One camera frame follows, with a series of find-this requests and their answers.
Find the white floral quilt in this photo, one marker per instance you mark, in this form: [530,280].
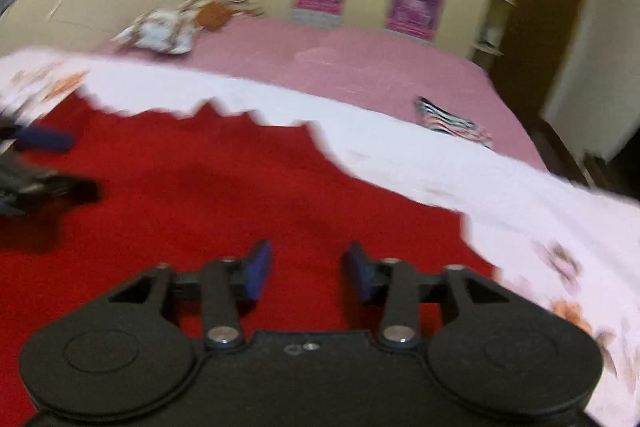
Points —
[525,217]

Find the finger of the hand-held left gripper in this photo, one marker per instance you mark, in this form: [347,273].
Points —
[60,189]
[47,139]

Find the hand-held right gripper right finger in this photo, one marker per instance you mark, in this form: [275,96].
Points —
[357,272]

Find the red long-sleeved knit dress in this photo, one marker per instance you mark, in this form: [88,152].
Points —
[200,197]

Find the brown wooden door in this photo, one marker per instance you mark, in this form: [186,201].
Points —
[540,32]

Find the white patterned pillow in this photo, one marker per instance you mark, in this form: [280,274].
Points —
[160,32]
[192,4]

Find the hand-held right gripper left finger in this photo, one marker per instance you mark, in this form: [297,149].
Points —
[260,269]

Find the orange patterned pillow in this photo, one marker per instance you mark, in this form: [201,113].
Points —
[215,14]

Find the pink checked bed sheet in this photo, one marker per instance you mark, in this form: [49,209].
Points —
[350,67]

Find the striped folded cloth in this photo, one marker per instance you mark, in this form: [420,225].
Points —
[450,122]

